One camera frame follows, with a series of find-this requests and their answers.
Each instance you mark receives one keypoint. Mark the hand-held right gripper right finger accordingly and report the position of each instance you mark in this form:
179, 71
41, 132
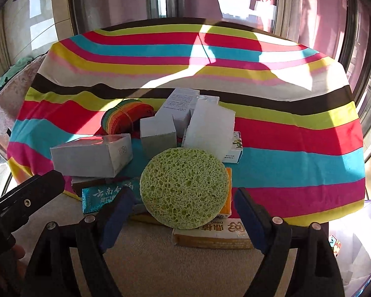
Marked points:
247, 218

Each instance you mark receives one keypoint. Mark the flat white box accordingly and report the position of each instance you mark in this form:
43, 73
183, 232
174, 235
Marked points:
86, 157

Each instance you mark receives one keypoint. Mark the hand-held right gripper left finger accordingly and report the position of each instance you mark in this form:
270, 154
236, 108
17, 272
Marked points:
117, 215

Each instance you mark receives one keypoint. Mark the white box with green print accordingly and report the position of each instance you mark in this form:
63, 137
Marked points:
235, 148

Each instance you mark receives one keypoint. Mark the rainbow coloured bundle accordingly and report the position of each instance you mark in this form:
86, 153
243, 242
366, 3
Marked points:
123, 114

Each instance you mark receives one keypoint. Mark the teal printed box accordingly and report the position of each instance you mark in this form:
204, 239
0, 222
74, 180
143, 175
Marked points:
105, 196

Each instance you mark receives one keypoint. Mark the orange sponge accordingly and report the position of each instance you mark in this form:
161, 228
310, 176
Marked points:
228, 191

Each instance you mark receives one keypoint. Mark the colourful striped tablecloth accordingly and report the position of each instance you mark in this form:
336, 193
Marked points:
290, 148

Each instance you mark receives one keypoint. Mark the white and orange box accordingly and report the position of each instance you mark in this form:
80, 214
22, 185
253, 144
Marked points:
216, 238

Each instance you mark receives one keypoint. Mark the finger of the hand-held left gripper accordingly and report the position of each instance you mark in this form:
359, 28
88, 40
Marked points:
37, 190

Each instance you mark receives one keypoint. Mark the person's left hand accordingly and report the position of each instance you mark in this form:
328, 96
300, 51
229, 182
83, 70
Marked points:
19, 252

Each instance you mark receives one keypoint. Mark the purple white storage box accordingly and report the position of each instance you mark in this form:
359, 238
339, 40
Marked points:
355, 247

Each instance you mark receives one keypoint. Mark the long grey white box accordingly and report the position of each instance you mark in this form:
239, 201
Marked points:
157, 136

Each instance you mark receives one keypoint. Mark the white box with printed text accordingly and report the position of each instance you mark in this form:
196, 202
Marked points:
177, 105

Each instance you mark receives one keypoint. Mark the pink curtain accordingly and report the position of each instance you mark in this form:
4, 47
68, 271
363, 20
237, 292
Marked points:
321, 12

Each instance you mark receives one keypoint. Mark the white foam block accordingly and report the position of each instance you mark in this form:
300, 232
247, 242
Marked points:
210, 130

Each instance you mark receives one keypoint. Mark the small grey white box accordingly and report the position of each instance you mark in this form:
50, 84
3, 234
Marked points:
208, 99

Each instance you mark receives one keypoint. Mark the green cloth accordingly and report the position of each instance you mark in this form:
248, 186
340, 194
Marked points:
9, 74

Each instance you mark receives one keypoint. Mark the green round sponge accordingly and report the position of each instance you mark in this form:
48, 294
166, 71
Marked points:
182, 188

